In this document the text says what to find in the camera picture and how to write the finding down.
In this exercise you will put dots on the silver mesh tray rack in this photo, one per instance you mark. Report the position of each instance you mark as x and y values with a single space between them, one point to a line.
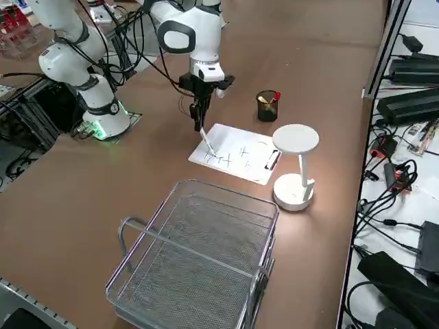
192 274

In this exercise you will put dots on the black box device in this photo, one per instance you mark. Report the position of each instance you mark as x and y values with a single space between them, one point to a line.
428 246

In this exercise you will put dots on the clear rack with red items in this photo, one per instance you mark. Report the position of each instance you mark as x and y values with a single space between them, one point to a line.
17 31

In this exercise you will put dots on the black bag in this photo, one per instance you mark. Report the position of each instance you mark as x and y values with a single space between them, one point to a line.
394 284

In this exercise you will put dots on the yellow marker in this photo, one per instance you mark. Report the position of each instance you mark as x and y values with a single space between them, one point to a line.
263 100

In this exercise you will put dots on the white round desk lamp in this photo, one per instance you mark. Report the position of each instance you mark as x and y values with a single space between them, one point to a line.
295 137

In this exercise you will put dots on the red pen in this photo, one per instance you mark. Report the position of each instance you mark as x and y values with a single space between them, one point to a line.
277 95

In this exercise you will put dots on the blue pen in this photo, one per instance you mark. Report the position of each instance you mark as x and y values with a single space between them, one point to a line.
206 140

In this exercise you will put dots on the aluminium table rail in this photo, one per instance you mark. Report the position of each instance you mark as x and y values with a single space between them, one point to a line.
385 44

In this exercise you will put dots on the white A4 paper sheet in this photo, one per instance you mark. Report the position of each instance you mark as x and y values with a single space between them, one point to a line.
236 135

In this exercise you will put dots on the red black hub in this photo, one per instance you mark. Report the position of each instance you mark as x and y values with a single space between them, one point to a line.
384 146

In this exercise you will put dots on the black mesh pen holder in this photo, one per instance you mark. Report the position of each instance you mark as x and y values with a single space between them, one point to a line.
267 114

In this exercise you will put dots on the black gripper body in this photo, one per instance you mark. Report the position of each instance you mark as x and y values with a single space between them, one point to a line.
196 85

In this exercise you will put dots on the black power supply brick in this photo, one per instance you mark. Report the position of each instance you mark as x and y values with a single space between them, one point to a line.
415 72
408 106

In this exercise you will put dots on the white clipboard with metal clip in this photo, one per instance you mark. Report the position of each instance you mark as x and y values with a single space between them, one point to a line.
272 159

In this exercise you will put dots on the black power adapter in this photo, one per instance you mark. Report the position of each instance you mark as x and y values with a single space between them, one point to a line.
412 42

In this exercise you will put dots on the steel arm base plate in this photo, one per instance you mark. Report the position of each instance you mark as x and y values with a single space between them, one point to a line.
133 116

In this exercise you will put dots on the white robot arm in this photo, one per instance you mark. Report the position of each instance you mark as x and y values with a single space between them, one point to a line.
202 31

